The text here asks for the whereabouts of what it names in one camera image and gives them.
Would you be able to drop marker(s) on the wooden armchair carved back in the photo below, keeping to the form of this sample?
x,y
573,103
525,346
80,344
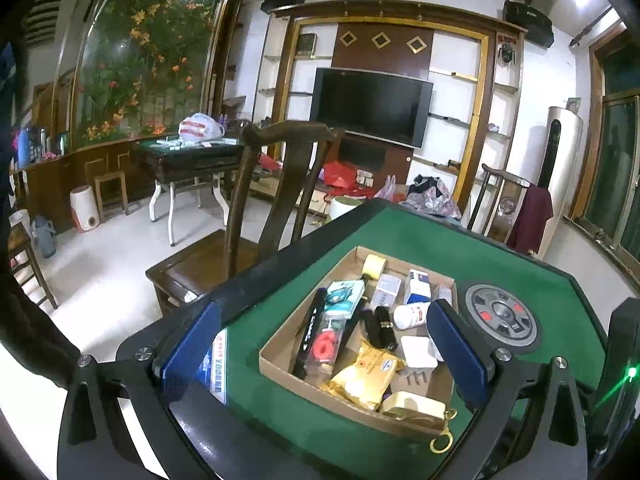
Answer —
x,y
505,207

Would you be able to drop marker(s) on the white floor heater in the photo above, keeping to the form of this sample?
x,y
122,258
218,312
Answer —
x,y
86,210

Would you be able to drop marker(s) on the yellow foil packet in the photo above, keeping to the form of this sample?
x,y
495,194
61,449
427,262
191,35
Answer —
x,y
365,375

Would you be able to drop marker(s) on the brown wooden chair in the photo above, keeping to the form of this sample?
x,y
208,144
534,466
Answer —
x,y
22,245

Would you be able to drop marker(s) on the black marker green caps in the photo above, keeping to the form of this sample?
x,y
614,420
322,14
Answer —
x,y
310,330

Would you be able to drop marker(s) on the wooden stool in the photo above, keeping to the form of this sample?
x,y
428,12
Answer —
x,y
111,185

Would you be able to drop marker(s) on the flat screen television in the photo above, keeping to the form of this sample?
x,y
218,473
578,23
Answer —
x,y
370,105

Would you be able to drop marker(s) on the flower mural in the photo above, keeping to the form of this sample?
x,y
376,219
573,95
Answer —
x,y
145,55

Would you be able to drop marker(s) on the maroon garment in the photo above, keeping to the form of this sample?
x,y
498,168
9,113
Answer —
x,y
532,220

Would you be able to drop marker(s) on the small white grey box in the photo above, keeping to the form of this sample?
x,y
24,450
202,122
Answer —
x,y
387,290

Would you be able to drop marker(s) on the white medicine bottle red label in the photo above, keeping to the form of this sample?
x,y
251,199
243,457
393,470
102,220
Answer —
x,y
411,316

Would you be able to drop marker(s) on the blue and white medicine box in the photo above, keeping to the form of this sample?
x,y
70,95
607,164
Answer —
x,y
416,286

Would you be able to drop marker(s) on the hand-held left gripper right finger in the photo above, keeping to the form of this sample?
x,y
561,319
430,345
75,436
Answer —
x,y
457,355

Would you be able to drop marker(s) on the curtain rod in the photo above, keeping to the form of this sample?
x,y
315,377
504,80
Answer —
x,y
592,25

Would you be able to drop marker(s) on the teal packet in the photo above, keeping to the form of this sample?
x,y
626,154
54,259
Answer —
x,y
345,297

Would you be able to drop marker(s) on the dark wooden chair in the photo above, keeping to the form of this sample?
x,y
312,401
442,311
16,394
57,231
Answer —
x,y
200,265

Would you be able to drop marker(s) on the wall vent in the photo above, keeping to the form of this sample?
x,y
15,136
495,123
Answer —
x,y
44,22

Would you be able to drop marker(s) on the white plug adapter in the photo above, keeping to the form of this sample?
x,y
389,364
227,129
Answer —
x,y
419,355

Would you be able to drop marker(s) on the blue white sticker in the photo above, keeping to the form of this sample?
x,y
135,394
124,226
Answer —
x,y
215,375

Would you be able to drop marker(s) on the green mahjong table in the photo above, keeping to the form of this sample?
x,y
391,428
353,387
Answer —
x,y
260,310

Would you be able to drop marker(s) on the person's dark clothing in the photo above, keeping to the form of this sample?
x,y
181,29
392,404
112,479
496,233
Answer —
x,y
30,330

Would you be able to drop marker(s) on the cardboard box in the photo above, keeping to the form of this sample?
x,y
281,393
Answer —
x,y
280,365

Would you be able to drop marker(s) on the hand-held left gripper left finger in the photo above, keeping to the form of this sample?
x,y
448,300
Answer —
x,y
192,350

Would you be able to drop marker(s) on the window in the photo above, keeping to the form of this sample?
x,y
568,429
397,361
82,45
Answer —
x,y
615,170

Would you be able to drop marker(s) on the small mahjong table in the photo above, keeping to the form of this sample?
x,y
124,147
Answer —
x,y
190,160

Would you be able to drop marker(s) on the black speaker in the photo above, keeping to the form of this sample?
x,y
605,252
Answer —
x,y
527,22
282,0

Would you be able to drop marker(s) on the water jug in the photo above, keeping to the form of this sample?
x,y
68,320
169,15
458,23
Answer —
x,y
45,240

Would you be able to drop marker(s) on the yellow jar with foil top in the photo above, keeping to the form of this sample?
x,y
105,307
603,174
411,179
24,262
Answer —
x,y
372,266

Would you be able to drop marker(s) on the floor standing air conditioner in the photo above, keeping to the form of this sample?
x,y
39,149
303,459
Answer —
x,y
562,160

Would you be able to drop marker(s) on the round table control panel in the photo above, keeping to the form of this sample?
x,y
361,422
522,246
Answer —
x,y
500,317

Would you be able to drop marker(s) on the pink plastic bag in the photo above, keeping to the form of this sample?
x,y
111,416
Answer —
x,y
386,189

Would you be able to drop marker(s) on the red white plastic bag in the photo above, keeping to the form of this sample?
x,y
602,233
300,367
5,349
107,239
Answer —
x,y
200,127

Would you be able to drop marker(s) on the clear bag with red item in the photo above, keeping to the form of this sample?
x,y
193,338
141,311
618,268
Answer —
x,y
327,347

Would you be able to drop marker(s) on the wooden wall shelf unit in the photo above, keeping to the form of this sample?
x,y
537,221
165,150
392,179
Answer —
x,y
350,45

